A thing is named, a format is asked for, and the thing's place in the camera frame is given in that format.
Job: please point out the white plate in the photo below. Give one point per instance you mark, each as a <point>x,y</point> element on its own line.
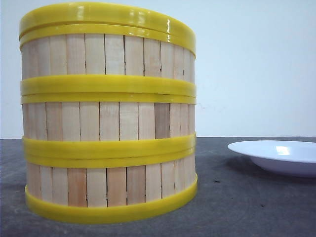
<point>293,158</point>

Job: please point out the bamboo steamer lid yellow rim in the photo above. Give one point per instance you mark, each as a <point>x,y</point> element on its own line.
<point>104,18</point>

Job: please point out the bamboo steamer basket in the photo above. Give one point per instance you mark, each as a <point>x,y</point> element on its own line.
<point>107,133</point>
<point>105,63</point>
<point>167,194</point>

